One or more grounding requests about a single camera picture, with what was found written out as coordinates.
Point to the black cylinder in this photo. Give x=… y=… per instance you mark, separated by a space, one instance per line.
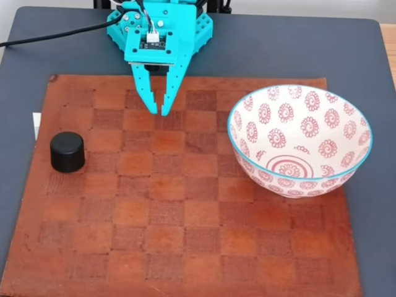
x=67 y=151

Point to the white bowl with red flowers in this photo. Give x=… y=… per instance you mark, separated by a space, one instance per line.
x=300 y=139

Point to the white paper piece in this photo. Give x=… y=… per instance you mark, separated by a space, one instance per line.
x=36 y=123

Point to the brown wooden chessboard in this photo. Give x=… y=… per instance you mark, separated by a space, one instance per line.
x=173 y=216

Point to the teal camera mount with board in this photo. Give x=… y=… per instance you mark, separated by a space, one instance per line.
x=136 y=54

